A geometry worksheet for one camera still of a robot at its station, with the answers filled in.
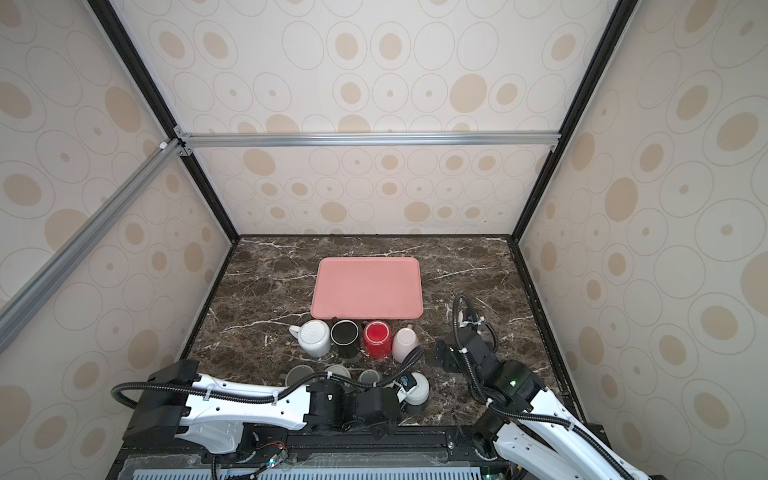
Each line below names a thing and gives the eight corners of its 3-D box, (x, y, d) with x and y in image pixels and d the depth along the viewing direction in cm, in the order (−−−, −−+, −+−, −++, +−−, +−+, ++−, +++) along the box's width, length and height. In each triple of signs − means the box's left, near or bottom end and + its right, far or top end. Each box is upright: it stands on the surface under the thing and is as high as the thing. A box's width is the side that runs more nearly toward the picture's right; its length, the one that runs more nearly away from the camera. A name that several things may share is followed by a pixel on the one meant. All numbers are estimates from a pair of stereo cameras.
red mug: (365, 358, 90) (363, 346, 83) (366, 333, 95) (365, 320, 89) (392, 358, 90) (392, 346, 83) (392, 333, 95) (392, 320, 89)
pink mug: (398, 365, 89) (399, 351, 81) (389, 348, 92) (390, 333, 84) (419, 355, 91) (421, 341, 83) (409, 339, 94) (411, 324, 86)
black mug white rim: (333, 358, 90) (328, 345, 83) (336, 329, 96) (332, 314, 89) (358, 358, 90) (356, 345, 83) (360, 329, 96) (358, 314, 89)
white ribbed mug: (292, 357, 90) (284, 345, 84) (297, 332, 95) (291, 319, 89) (332, 357, 90) (327, 345, 84) (335, 332, 96) (331, 319, 89)
